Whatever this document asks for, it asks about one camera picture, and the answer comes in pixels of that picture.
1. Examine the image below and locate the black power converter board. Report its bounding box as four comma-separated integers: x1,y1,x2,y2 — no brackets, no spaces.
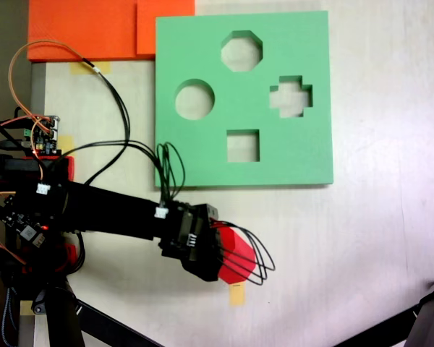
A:
0,194,50,250

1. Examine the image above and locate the black cable with white connector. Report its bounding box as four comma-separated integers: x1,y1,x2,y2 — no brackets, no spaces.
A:
81,57,131,186

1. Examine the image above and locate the large flat orange block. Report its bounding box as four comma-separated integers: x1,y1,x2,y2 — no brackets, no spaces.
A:
27,0,138,61

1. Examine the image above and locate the black table clamp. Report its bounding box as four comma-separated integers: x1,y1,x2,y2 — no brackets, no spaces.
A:
0,249,57,278
0,153,55,178

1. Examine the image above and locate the black USB plug cable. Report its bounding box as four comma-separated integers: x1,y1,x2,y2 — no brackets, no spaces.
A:
0,139,32,150

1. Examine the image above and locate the circuit board with wires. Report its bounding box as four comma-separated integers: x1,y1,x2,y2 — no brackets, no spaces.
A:
21,114,62,155

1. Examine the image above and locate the thin orange wire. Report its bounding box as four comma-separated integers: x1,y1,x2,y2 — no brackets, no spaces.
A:
7,40,86,181

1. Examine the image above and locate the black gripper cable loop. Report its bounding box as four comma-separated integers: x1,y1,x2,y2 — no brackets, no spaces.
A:
216,223,276,286

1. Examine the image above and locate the black arm motor cable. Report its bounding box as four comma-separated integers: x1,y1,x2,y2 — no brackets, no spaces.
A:
52,140,187,209

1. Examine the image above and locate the long yellow tape marker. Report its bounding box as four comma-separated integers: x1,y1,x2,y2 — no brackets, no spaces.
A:
228,283,247,307

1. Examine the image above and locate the green shape sorter board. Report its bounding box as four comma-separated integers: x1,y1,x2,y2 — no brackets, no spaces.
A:
154,10,334,188

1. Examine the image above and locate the wide yellow tape strip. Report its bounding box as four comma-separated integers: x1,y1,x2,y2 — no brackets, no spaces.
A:
69,61,111,76

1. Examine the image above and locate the red octagonal pillar block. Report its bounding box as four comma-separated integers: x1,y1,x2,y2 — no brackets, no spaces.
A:
216,224,258,286

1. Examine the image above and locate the thick black tripod leg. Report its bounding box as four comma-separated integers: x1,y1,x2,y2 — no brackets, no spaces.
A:
30,278,86,347

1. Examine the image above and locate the braided blue white cable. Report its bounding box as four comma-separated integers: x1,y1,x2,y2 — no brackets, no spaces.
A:
1,285,21,346

